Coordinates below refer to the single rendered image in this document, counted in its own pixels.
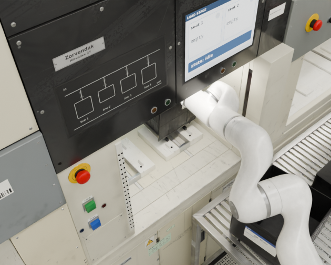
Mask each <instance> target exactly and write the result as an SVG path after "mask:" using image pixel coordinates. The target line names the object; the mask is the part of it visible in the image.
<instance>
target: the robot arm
mask: <svg viewBox="0 0 331 265"><path fill-rule="evenodd" d="M181 105H184V106H185V107H186V108H187V109H188V110H189V111H190V112H191V113H193V114H194V115H195V116H196V117H197V118H199V119H200V120H201V121H202V122H203V123H204V124H205V125H206V126H207V127H211V128H212V129H213V130H214V131H215V132H216V133H218V134H219V135H220V136H221V137H223V138H224V139H225V140H226V141H228V142H229V143H230V144H231V145H233V146H234V147H235V148H237V149H238V150H239V152H240V154H241V166H240V169H239V171H238V174H237V177H236V179H235V181H234V184H233V186H232V189H231V192H230V196H229V206H230V211H231V213H232V215H233V217H235V218H236V219H237V220H238V221H240V222H242V223H253V222H257V221H260V220H263V219H266V218H269V217H272V216H275V215H277V214H281V215H282V216H283V218H284V224H283V227H282V230H281V232H280V235H279V237H278V239H277V242H276V248H275V249H276V254H277V257H278V260H279V262H280V264H281V265H323V263H322V261H321V259H320V257H319V255H318V253H317V251H316V249H315V246H314V244H313V242H312V240H311V237H310V234H309V228H308V222H309V214H310V211H311V206H312V193H311V190H310V188H309V186H308V184H307V183H306V181H305V180H304V179H303V178H301V177H299V176H297V175H294V174H283V175H279V176H276V177H272V178H269V179H266V180H263V181H260V182H259V180H260V179H261V178H262V177H263V175H264V174H265V173H266V171H267V170H268V168H269V166H270V165H271V163H272V160H273V145H272V142H271V139H270V137H269V135H268V133H267V132H266V131H265V129H263V128H262V127H261V126H259V125H258V124H256V123H254V122H252V121H251V120H249V119H247V118H245V117H244V116H242V115H240V114H238V113H237V112H238V110H239V105H240V102H239V97H238V95H237V93H236V91H235V90H234V89H233V88H232V87H231V86H230V85H228V84H226V83H224V82H222V81H216V82H215V83H213V84H212V85H211V86H210V87H209V88H208V89H207V90H206V91H199V92H197V93H195V94H194V95H192V96H190V97H189V98H187V99H185V100H183V101H182V102H181Z"/></svg>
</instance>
